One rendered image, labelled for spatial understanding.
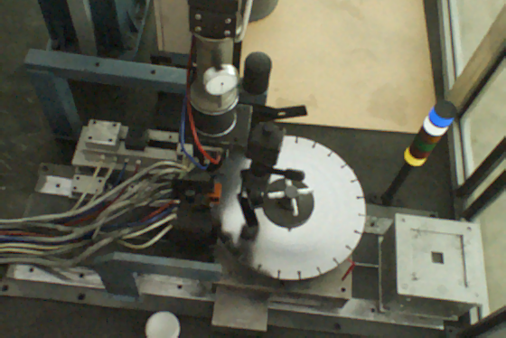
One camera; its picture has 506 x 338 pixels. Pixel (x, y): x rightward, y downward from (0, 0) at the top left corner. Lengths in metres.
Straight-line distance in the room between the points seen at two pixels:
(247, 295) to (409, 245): 0.37
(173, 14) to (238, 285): 0.63
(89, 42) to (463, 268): 1.08
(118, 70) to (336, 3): 0.83
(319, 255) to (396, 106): 0.62
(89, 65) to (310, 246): 0.60
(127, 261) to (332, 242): 0.41
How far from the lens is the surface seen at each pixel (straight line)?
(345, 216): 1.23
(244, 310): 1.27
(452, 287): 1.30
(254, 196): 1.13
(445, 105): 1.18
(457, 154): 1.59
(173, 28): 0.86
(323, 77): 1.66
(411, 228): 1.32
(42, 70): 1.33
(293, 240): 1.19
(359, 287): 1.39
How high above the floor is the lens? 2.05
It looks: 59 degrees down
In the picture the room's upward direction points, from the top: 11 degrees clockwise
